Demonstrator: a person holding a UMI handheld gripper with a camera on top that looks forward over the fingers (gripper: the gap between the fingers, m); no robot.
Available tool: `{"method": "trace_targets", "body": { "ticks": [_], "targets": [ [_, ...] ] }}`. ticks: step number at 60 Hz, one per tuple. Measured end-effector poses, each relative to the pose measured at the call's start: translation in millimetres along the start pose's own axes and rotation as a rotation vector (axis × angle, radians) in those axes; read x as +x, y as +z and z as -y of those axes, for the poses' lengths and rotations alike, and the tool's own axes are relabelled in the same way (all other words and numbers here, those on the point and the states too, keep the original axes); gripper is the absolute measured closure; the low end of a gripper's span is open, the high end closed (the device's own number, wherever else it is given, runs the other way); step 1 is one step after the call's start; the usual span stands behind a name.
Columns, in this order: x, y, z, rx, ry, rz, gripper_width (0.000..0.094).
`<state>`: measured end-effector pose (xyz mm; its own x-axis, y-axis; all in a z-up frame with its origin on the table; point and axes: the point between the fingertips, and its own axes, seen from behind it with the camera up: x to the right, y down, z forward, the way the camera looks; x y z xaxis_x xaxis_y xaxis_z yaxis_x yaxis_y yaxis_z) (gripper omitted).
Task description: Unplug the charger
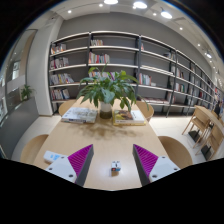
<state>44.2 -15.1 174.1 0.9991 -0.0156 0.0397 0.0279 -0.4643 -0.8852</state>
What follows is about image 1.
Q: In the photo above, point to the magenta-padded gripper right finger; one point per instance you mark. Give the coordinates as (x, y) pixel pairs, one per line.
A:
(162, 167)

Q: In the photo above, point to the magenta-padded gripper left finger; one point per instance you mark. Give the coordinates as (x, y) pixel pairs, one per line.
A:
(61, 167)

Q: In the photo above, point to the small white charger block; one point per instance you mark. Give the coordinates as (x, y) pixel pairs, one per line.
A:
(115, 166)

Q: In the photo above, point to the white power strip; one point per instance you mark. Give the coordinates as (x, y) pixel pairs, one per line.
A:
(51, 156)

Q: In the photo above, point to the group of wooden slatted chairs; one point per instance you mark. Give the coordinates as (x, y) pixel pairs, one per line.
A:
(201, 121)

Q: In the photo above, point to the small green potted plant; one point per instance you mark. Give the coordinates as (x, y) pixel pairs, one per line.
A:
(26, 91)

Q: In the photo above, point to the green plant in white pot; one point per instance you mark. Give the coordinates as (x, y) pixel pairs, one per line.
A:
(108, 90)

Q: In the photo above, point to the grey shelf unit with books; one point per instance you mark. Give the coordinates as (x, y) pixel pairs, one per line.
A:
(113, 56)

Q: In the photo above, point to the group of ceiling lights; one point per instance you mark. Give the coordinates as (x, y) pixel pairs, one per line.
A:
(140, 5)

